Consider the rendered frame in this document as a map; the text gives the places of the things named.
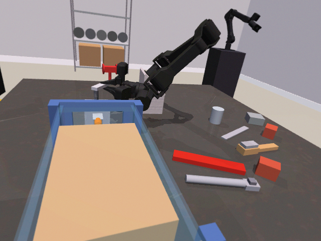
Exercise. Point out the orange-red rectangular block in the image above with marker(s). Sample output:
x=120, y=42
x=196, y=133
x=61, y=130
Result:
x=270, y=131
x=268, y=168

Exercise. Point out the red long bar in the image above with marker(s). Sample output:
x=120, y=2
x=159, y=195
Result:
x=209, y=162

